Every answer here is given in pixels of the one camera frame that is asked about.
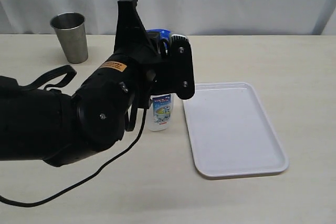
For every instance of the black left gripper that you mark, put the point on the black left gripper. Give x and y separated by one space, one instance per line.
171 69

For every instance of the blue plastic container lid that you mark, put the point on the blue plastic container lid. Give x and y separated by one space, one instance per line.
163 33

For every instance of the stainless steel cup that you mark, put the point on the stainless steel cup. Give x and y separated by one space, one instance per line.
71 33

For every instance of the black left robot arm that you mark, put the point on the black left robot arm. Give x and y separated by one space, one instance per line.
39 122

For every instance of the clear plastic tall container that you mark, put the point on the clear plastic tall container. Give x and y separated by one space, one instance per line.
159 114

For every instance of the white rectangular plastic tray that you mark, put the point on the white rectangular plastic tray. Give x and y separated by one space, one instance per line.
230 133

